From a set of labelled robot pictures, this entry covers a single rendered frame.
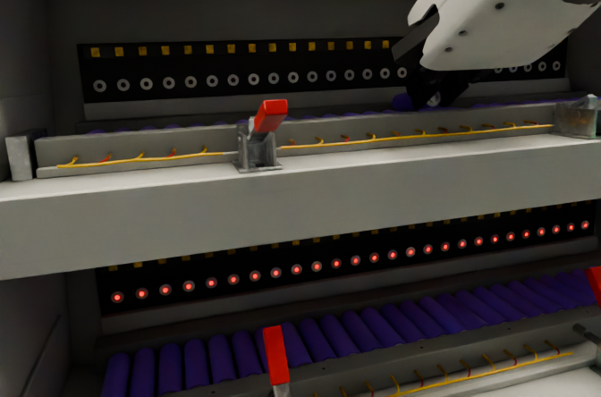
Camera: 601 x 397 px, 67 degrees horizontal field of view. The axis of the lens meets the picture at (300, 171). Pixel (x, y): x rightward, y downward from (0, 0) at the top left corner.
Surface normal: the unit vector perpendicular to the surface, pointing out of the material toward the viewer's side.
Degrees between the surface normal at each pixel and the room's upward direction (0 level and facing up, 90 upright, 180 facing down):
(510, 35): 169
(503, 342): 108
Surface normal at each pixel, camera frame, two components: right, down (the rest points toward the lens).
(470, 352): 0.26, 0.19
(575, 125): -0.96, 0.10
